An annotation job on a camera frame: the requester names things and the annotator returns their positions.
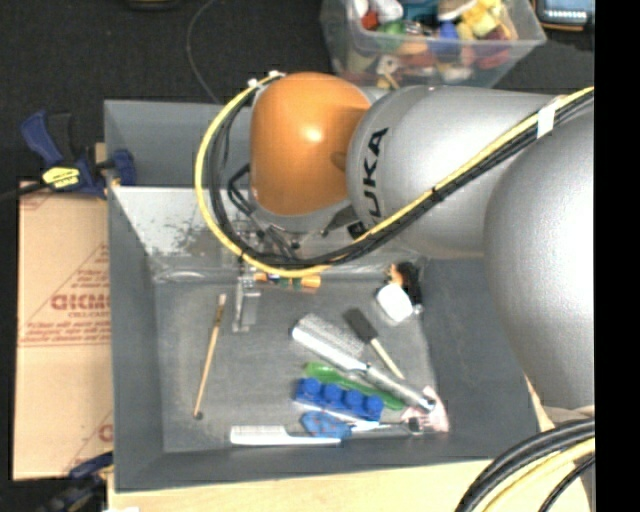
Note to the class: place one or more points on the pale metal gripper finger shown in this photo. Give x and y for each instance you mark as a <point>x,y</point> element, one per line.
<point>239,315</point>
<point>254,305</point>

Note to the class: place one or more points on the thin wooden paintbrush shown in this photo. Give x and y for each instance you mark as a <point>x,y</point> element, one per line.
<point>210,352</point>

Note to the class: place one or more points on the grey metal bin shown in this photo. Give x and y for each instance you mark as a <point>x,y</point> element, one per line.
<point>260,380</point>

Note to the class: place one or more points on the silver grey hairbrush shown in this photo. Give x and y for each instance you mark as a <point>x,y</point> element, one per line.
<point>327,337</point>

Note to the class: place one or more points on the green plastic toothbrush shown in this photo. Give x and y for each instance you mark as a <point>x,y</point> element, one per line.
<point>320,371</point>

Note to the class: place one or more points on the blue studded building block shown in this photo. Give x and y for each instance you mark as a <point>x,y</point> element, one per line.
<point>332,396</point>

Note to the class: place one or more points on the white small bottle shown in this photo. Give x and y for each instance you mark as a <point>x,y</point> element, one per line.
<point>395,302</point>

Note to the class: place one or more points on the black and orange toy figure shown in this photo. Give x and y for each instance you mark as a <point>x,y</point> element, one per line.
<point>407,280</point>

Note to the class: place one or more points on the brown cardboard board red print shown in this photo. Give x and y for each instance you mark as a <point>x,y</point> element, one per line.
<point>60,350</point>

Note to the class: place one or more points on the pink packet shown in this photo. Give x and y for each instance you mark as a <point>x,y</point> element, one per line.
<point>440,417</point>

